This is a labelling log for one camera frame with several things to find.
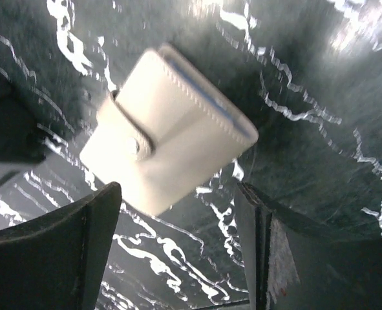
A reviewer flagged grey leather card holder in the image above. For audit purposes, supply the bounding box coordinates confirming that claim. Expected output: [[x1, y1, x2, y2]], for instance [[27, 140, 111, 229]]
[[80, 44, 259, 216]]

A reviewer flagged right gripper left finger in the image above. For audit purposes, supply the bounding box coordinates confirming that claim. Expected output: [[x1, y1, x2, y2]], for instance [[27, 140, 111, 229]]
[[0, 182, 122, 309]]

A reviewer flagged black right card tray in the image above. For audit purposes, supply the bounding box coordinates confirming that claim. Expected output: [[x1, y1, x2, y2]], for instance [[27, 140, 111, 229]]
[[0, 73, 45, 188]]

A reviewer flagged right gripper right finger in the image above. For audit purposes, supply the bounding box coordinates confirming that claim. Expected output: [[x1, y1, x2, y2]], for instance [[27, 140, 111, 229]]
[[235, 182, 382, 309]]

